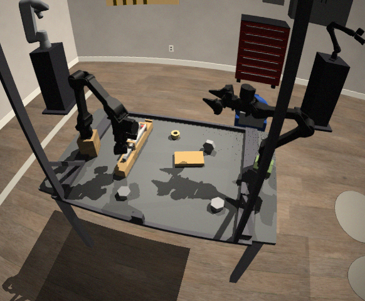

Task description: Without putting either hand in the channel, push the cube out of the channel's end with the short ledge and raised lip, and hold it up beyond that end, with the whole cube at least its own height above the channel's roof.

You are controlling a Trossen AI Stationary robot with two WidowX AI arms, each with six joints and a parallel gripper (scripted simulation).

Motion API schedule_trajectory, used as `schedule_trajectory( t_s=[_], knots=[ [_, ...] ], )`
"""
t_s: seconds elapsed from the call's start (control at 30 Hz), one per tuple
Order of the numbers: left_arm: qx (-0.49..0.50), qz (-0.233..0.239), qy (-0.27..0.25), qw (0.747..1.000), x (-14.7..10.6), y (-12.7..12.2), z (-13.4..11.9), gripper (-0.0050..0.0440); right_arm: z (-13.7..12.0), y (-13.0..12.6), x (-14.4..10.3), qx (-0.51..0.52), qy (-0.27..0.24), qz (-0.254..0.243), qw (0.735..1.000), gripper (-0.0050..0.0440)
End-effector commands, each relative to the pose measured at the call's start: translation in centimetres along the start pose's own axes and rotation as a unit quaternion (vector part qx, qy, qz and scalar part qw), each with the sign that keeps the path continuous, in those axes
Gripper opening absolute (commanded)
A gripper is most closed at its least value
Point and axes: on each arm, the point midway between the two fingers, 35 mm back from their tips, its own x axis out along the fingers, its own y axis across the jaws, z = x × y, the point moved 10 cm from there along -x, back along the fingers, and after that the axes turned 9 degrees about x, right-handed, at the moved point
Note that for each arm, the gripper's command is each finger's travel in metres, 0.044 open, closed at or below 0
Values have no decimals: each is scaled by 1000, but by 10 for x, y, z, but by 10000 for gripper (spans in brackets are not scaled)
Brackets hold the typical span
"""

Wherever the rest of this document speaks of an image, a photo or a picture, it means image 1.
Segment cream roll of tape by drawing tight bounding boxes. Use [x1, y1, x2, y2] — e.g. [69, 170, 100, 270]
[171, 130, 180, 139]

